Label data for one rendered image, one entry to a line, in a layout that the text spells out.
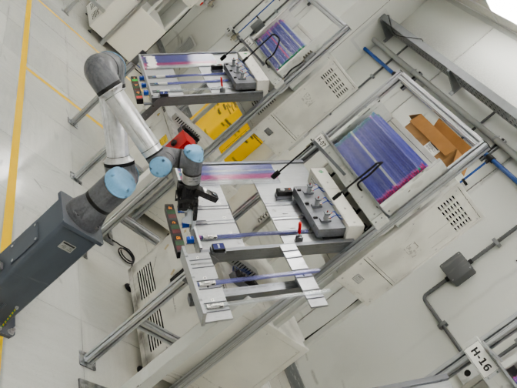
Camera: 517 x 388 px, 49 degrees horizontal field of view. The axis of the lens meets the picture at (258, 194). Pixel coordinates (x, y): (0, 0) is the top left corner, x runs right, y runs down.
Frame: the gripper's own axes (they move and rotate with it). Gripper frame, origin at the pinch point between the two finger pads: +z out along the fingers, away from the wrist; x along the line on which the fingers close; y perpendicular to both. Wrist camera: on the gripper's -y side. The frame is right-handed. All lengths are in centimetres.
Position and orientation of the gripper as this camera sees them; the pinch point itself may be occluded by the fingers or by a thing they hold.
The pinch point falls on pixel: (191, 221)
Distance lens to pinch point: 236.9
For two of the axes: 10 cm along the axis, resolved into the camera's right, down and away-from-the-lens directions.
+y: -9.5, 0.4, -3.2
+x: 2.8, 5.7, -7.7
